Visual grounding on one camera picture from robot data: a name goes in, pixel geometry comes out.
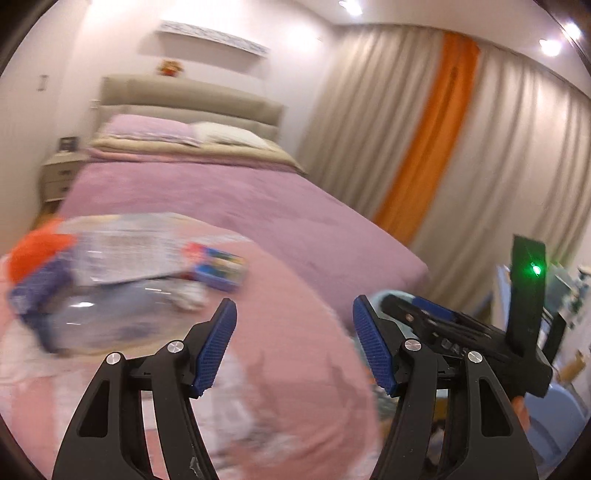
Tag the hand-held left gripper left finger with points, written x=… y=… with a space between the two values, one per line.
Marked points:
x=217 y=346

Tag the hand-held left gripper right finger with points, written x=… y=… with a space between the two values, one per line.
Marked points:
x=374 y=346

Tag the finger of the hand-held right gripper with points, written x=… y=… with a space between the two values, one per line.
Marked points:
x=434 y=308
x=401 y=311

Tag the dark blue printed box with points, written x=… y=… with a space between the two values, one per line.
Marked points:
x=217 y=270

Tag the clear plastic bag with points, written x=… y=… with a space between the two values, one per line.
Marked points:
x=129 y=309

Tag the white printed wrapper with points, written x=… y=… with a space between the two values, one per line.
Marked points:
x=134 y=254

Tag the orange plastic bag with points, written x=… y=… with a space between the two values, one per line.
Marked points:
x=39 y=249

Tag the brown cardboard piece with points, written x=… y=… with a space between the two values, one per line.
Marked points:
x=572 y=367

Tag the pink quilt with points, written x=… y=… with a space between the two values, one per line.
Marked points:
x=286 y=369

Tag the blue chair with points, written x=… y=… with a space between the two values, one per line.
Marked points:
x=554 y=424

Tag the bed with purple blanket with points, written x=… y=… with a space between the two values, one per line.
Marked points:
x=254 y=207

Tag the beige curtain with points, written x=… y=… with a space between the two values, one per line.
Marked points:
x=517 y=161
x=360 y=115

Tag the orange curtain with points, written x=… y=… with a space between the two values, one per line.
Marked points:
x=429 y=138

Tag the beige folded duvet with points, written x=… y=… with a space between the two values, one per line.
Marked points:
x=184 y=156

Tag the white dotted pillow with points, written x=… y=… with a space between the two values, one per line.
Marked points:
x=231 y=136

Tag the purple pillow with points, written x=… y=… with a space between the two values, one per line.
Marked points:
x=147 y=129

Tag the beige nightstand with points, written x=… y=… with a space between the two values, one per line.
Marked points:
x=60 y=175

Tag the beige padded headboard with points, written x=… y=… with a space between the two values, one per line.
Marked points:
x=184 y=99

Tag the brown plush toy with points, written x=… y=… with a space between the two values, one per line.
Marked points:
x=170 y=68

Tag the ceiling spotlight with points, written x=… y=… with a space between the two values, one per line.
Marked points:
x=572 y=31
x=549 y=47
x=351 y=5

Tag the small dark picture frame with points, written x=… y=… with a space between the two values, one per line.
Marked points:
x=68 y=144

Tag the white patterned wall shelf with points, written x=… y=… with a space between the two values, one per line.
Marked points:
x=207 y=39

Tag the white wall switch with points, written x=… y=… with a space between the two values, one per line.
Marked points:
x=43 y=83

